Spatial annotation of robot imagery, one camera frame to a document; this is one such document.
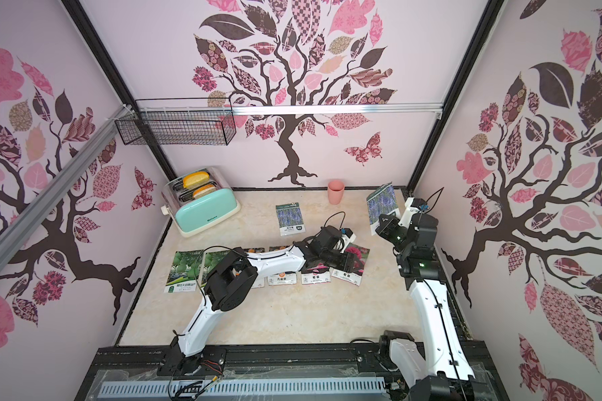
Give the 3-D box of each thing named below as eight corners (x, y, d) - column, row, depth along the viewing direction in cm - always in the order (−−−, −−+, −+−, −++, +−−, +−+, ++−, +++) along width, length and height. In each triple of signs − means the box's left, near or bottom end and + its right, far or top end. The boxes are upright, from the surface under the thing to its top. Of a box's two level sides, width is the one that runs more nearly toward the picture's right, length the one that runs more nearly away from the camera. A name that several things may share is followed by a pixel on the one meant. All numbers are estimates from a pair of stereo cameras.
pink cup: (328, 206, 116) (329, 192, 108) (327, 194, 121) (328, 180, 114) (343, 206, 116) (345, 192, 108) (342, 194, 121) (344, 179, 114)
